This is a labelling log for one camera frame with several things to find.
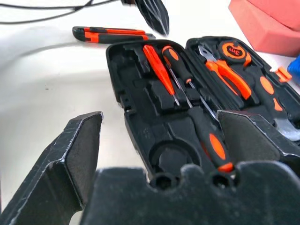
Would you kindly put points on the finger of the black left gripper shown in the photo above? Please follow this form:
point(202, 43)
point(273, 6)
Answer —
point(155, 17)

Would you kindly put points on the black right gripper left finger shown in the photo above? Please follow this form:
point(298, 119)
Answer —
point(58, 168)

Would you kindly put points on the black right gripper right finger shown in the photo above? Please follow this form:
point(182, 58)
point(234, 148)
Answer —
point(243, 138)

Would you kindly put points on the black plastic tool case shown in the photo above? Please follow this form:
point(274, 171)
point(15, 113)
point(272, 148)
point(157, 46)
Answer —
point(145, 112)

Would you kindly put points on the large black orange screwdriver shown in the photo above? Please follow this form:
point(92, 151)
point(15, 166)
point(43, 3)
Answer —
point(211, 140)

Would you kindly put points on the small black orange screwdriver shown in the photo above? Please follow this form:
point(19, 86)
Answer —
point(177, 62)

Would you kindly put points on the orange tester screwdriver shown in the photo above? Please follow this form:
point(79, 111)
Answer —
point(157, 68)

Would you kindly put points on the orange black utility knife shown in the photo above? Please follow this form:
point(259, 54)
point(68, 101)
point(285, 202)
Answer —
point(105, 36)

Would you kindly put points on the blue object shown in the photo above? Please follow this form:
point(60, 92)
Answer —
point(294, 69)

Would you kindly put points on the black orange tape measure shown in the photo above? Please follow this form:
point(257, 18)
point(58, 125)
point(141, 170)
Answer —
point(234, 52)

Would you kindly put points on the pink red box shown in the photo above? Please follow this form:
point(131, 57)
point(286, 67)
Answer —
point(264, 28)

